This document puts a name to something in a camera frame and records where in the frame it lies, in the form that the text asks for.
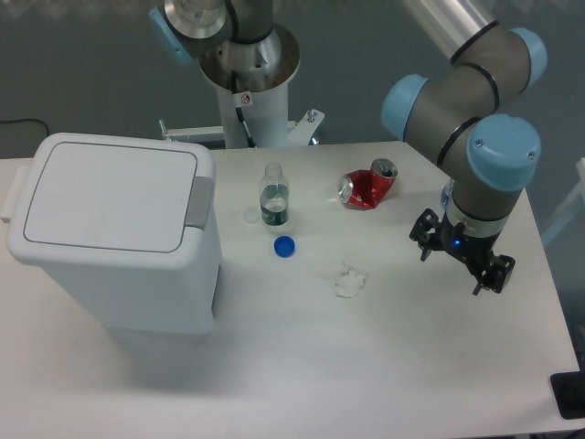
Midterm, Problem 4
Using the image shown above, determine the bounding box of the blue bottle cap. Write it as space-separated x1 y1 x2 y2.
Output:
273 235 296 258

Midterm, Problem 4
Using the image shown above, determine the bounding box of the crushed red soda can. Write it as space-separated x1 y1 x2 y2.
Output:
337 157 398 209

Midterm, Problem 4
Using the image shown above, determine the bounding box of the white frame at right edge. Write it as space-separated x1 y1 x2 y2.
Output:
540 157 584 248

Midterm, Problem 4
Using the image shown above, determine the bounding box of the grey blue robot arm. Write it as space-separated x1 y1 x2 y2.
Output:
149 1 548 293

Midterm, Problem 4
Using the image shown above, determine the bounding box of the white translucent bottle cap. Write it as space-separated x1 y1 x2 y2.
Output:
242 207 259 224

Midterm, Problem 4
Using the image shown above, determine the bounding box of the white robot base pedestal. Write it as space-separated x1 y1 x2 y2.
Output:
159 24 324 149

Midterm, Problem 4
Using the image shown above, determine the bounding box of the black cable on floor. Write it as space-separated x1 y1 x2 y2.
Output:
0 118 50 136

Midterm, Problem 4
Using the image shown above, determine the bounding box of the black cable on pedestal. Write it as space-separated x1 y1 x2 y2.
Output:
229 68 257 148

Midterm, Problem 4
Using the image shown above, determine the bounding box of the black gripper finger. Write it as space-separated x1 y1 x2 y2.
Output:
473 254 516 295
409 209 440 261

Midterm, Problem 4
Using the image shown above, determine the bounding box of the white plastic trash can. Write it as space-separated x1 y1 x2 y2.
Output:
6 133 222 335

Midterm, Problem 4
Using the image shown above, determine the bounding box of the clear plastic bottle green label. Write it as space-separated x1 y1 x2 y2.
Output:
259 162 289 226

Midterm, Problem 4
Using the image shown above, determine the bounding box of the crumpled white tissue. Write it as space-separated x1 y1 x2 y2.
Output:
334 260 367 299

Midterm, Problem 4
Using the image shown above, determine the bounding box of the black device at table edge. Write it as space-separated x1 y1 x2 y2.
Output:
549 371 584 420

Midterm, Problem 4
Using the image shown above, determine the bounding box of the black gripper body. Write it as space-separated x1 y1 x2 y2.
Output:
439 215 499 275

